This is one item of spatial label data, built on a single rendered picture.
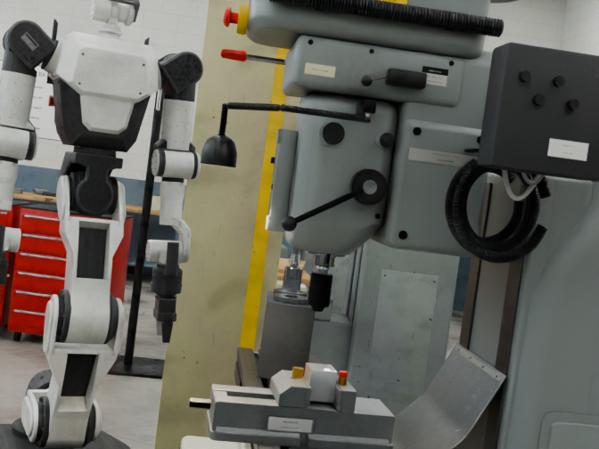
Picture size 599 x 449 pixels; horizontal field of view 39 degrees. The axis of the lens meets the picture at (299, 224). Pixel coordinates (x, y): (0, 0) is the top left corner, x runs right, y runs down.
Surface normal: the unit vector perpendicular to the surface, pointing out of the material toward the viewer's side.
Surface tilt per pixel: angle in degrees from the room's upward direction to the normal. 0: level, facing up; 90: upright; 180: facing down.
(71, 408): 30
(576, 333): 89
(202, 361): 90
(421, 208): 90
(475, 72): 90
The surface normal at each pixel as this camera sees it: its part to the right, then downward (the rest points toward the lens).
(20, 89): 0.46, 0.11
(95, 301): 0.44, -0.31
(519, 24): 0.11, 0.07
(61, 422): 0.37, 0.37
